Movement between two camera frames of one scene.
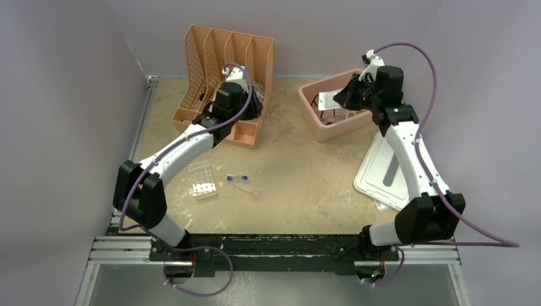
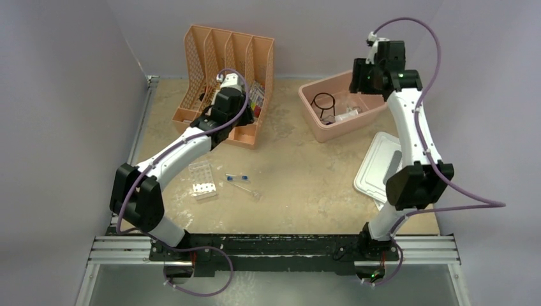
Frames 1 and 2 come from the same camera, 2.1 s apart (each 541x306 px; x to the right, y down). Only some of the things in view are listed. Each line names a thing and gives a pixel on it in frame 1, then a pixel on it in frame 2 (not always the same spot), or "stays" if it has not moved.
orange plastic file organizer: x=207 y=53 stays
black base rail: x=270 y=255 stays
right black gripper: x=347 y=98 -> x=360 y=67
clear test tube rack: x=203 y=185 stays
